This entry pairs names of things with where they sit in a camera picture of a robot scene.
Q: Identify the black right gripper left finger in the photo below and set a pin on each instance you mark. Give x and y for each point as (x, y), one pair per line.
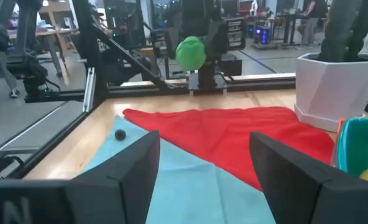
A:
(94, 199)

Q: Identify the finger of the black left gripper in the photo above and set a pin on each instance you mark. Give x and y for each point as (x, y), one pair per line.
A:
(218, 39)
(173, 43)

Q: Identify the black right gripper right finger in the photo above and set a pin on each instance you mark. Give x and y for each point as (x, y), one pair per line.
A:
(296, 193)

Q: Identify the green toy pear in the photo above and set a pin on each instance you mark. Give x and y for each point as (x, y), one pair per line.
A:
(191, 54)

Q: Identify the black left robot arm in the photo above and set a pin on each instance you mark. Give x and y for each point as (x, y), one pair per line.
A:
(209, 74)

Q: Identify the computer with blue lights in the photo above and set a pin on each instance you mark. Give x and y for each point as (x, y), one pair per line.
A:
(261, 35)

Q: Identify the black toy blackberry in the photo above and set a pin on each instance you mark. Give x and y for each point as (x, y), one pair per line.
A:
(120, 135)

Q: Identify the teal basket with orange rim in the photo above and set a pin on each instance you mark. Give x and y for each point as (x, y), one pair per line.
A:
(358, 143)

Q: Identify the red cloth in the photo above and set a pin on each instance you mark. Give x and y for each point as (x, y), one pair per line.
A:
(218, 133)

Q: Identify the person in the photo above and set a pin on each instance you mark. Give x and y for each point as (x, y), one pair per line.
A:
(314, 21)

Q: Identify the light blue cloth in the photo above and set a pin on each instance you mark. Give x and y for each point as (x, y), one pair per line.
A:
(196, 186)

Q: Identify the tall green cactus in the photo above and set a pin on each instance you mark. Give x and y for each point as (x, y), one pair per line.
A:
(342, 28)

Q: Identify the black aluminium table frame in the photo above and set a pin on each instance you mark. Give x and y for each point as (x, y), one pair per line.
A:
(249, 84)

